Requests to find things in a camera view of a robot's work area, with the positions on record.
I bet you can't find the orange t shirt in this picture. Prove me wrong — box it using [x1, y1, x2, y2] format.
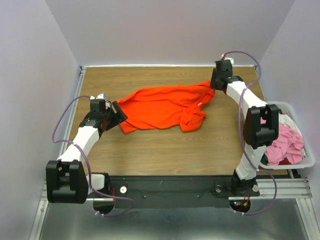
[118, 80, 215, 134]

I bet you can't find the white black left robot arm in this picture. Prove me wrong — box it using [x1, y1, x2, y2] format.
[45, 98, 128, 204]

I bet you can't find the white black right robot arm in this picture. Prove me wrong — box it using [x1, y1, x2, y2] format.
[210, 66, 279, 195]

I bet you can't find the white garment in basket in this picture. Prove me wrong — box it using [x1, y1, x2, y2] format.
[279, 113, 303, 137]

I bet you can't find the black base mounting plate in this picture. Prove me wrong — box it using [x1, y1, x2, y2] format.
[92, 175, 261, 215]

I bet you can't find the pink t shirt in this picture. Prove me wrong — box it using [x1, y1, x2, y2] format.
[260, 123, 305, 166]

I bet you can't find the white perforated laundry basket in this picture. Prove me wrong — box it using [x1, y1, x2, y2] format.
[259, 101, 315, 170]

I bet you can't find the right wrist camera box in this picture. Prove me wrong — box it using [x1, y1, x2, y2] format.
[215, 57, 234, 77]

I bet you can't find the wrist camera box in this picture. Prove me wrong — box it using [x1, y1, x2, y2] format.
[89, 92, 108, 113]
[215, 57, 234, 77]

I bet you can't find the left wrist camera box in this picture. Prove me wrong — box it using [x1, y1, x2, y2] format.
[89, 92, 108, 113]

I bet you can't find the aluminium frame rail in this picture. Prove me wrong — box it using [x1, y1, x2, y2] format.
[39, 178, 312, 201]

